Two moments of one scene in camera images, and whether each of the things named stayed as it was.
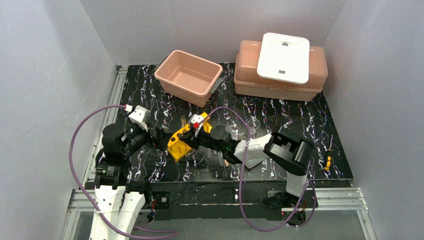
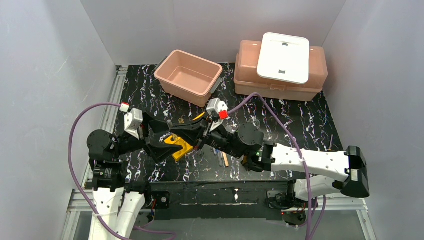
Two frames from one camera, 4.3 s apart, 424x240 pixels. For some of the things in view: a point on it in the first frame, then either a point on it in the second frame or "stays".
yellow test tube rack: x=177 y=148 stays
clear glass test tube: x=183 y=120 to x=170 y=124
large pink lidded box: x=247 y=81 stays
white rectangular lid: x=285 y=58 stays
